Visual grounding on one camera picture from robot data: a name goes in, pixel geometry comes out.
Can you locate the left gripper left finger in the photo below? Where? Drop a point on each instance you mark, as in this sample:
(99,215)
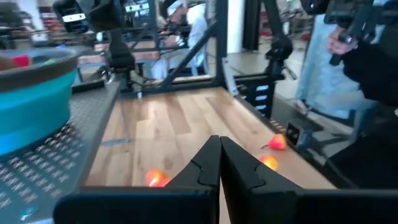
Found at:
(140,207)

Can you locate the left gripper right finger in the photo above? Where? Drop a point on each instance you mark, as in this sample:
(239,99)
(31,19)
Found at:
(280,207)

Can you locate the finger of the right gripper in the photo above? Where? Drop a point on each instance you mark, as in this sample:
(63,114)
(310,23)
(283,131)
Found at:
(138,7)
(71,17)

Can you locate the small orange toy fruit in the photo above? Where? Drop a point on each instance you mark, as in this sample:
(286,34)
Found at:
(154,177)
(166,182)

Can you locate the orange toy peach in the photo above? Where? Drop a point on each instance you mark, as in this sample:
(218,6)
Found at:
(269,161)

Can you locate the green kiwi half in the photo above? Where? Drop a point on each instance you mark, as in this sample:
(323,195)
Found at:
(49,62)

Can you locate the orange-yellow toy pear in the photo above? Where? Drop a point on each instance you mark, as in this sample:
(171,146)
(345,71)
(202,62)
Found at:
(277,142)

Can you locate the red apple half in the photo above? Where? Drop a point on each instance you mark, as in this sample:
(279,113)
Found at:
(21,60)

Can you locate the dark brown toy fruit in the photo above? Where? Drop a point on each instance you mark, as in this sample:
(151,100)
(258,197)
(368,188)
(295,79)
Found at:
(6,63)

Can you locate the grey perforated metal stand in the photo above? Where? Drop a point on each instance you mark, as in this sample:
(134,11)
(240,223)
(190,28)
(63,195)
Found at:
(77,149)

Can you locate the blue collapsible colander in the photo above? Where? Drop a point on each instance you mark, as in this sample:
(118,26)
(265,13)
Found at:
(34,109)

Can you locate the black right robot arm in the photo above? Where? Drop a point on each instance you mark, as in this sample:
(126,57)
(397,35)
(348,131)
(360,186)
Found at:
(121,53)

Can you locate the black vented metal panel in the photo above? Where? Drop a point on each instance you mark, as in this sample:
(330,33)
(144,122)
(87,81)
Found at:
(261,96)

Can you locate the person's hand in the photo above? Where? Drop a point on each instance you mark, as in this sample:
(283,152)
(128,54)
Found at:
(340,40)

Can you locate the black aluminium rig frame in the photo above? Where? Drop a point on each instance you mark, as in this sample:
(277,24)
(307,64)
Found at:
(220,40)

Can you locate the silver frame bracket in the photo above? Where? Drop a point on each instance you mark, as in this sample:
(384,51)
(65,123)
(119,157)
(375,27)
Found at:
(230,77)

